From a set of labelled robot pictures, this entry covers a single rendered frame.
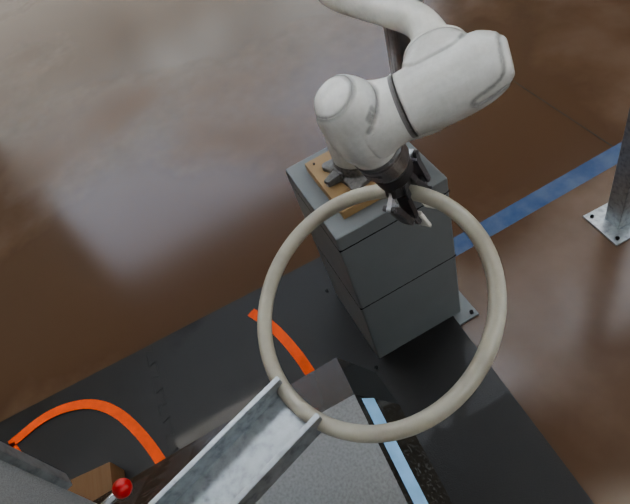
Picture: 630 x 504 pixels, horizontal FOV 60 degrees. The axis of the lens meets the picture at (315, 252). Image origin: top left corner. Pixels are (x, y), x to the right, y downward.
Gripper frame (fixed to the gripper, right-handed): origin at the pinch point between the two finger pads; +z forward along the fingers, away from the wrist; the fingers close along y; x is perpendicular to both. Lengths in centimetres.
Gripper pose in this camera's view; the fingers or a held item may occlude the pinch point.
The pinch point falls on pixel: (423, 209)
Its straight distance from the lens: 115.2
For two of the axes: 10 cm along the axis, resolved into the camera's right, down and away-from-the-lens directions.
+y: -3.7, 9.1, -1.7
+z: 4.8, 3.4, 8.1
